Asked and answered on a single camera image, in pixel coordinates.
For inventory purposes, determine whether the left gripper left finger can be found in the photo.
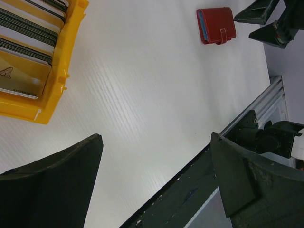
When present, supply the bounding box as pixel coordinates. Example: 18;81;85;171
0;134;104;228

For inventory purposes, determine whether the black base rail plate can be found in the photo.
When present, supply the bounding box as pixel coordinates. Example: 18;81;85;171
121;144;218;228

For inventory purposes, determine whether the yellow plastic card bin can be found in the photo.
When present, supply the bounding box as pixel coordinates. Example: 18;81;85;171
0;0;89;124

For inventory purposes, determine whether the gold credit card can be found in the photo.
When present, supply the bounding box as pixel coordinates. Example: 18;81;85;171
0;47;51;99

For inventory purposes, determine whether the red leather card holder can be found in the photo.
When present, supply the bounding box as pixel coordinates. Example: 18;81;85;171
196;7;237;45

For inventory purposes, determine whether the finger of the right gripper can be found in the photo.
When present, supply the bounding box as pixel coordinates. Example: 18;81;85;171
249;22;289;49
234;0;279;25

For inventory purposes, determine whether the stack of cards in bin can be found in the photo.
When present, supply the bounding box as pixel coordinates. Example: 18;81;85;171
0;0;69;65

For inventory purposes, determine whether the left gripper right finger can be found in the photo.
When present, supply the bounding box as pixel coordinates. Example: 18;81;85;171
210;132;304;228

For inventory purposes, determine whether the aluminium frame rail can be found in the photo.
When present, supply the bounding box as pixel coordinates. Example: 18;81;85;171
220;76;289;138

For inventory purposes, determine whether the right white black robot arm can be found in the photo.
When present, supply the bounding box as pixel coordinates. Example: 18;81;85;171
231;0;304;160

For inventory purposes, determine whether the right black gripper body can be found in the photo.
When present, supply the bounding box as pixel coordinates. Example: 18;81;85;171
273;0;304;45

